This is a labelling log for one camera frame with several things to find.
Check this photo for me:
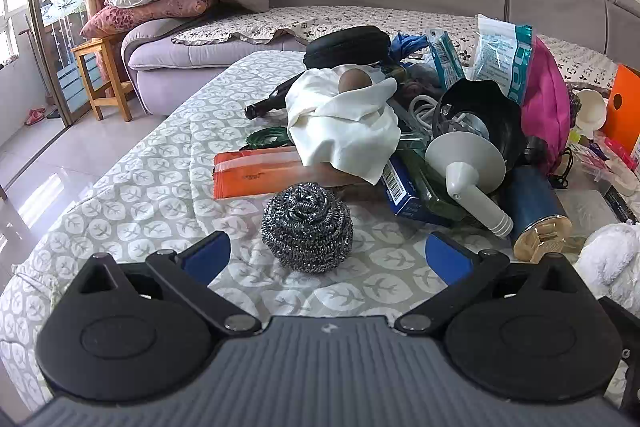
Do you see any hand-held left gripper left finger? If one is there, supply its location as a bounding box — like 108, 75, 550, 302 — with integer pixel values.
75, 231, 263, 336

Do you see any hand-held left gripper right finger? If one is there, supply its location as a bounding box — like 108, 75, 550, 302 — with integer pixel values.
395, 231, 583, 336

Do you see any steel wool scourer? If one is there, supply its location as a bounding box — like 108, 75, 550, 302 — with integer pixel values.
261, 185, 354, 274

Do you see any magenta cloth bag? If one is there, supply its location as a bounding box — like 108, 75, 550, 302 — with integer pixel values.
520, 34, 572, 174

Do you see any desktop with leaf-print cloth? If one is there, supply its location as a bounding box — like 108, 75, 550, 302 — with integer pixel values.
0, 49, 640, 408

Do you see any green bottle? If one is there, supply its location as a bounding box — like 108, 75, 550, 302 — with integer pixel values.
400, 142, 467, 223

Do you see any blue cardboard box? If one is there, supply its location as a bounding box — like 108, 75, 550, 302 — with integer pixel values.
380, 154, 451, 226

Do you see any white plastic funnel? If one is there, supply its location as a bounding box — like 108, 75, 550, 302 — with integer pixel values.
425, 134, 515, 238

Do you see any orange plastic packet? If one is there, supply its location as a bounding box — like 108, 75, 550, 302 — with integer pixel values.
212, 146, 313, 200

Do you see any blue cylinder with gold cap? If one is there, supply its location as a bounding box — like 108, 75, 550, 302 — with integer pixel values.
500, 164, 576, 264

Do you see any black wavy-edged bowl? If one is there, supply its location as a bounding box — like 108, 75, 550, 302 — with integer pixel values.
432, 78, 527, 172

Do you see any clear plastic box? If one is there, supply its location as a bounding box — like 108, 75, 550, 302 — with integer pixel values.
555, 189, 622, 238

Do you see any black bottle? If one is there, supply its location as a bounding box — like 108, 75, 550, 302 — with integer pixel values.
244, 74, 303, 119

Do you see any white cloth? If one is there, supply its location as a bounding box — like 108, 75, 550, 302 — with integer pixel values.
285, 64, 402, 186

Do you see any blue tissue pack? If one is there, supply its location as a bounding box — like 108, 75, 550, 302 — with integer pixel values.
427, 29, 467, 90

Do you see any white cup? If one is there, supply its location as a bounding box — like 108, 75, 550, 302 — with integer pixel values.
575, 88, 609, 138

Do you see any white and teal plastic bag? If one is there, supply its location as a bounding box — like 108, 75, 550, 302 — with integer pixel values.
472, 14, 534, 108

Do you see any wooden stool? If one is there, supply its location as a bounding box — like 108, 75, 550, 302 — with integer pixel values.
71, 36, 135, 122

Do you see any orange cardboard box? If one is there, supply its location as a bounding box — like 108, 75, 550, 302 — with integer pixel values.
605, 64, 640, 154

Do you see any black zip pouch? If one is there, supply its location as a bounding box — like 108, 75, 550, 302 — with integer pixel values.
303, 26, 391, 70

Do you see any short patterned sofa cover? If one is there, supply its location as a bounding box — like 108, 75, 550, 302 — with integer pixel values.
537, 34, 622, 88

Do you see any pink floral pillow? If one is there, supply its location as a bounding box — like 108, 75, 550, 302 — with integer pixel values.
80, 6, 152, 39
107, 0, 219, 23

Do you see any long patterned sofa cover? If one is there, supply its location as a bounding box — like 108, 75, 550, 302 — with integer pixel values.
171, 5, 482, 48

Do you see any glass sliding door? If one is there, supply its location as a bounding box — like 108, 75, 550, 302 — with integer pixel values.
24, 0, 101, 126

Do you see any green coiled wire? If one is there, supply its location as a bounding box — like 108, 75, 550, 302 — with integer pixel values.
245, 127, 294, 152

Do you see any black cable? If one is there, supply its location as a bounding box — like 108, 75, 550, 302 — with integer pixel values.
547, 147, 576, 188

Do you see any white cable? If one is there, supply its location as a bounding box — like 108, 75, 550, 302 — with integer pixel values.
407, 94, 444, 128

